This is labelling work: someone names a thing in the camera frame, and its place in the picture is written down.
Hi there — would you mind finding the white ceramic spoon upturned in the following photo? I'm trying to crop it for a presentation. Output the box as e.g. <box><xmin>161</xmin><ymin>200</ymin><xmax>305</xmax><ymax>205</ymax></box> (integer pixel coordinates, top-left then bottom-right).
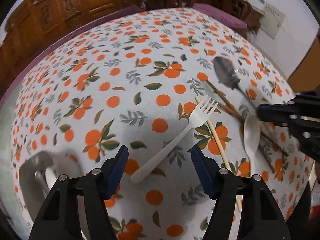
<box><xmin>244</xmin><ymin>114</ymin><xmax>260</xmax><ymax>176</ymax></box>

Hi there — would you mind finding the metal spoon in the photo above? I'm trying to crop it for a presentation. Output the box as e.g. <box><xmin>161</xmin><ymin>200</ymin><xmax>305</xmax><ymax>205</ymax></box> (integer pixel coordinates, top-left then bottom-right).
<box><xmin>213</xmin><ymin>56</ymin><xmax>256</xmax><ymax>109</ymax></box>

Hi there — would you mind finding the white plastic fork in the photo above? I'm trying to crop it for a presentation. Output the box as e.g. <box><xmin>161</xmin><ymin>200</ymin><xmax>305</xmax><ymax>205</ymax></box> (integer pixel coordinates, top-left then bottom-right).
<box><xmin>130</xmin><ymin>96</ymin><xmax>218</xmax><ymax>184</ymax></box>

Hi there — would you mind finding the white ceramic spoon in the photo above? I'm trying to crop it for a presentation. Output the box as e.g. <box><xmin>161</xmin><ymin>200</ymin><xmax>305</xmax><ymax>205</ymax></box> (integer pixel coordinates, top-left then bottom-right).
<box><xmin>45</xmin><ymin>167</ymin><xmax>57</xmax><ymax>190</ymax></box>

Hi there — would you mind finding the dark wooden chopstick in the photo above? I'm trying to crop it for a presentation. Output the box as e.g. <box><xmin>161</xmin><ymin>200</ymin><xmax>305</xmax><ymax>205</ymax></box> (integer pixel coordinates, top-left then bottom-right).
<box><xmin>220</xmin><ymin>104</ymin><xmax>288</xmax><ymax>174</ymax></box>
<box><xmin>206</xmin><ymin>80</ymin><xmax>245</xmax><ymax>124</ymax></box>

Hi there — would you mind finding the grey metal tray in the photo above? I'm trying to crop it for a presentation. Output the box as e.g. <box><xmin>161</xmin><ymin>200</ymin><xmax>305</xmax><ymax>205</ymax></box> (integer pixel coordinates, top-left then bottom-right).
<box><xmin>19</xmin><ymin>151</ymin><xmax>83</xmax><ymax>224</ymax></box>

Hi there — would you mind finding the orange print tablecloth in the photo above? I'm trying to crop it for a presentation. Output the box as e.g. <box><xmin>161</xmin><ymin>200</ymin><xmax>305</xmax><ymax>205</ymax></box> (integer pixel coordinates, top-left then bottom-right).
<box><xmin>11</xmin><ymin>9</ymin><xmax>312</xmax><ymax>239</ymax></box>

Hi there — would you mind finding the wooden armchair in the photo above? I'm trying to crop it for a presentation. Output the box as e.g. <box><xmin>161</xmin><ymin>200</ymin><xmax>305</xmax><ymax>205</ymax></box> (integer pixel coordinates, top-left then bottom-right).
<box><xmin>139</xmin><ymin>0</ymin><xmax>253</xmax><ymax>22</ymax></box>

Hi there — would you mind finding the carved wooden bench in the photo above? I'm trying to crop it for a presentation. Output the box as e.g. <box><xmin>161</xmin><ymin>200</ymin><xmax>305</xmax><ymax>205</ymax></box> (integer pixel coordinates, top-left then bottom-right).
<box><xmin>0</xmin><ymin>0</ymin><xmax>213</xmax><ymax>95</ymax></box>

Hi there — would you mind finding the white wall panel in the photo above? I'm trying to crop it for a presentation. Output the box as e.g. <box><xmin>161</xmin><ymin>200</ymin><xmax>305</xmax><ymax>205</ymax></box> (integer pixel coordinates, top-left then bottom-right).
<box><xmin>260</xmin><ymin>3</ymin><xmax>285</xmax><ymax>40</ymax></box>

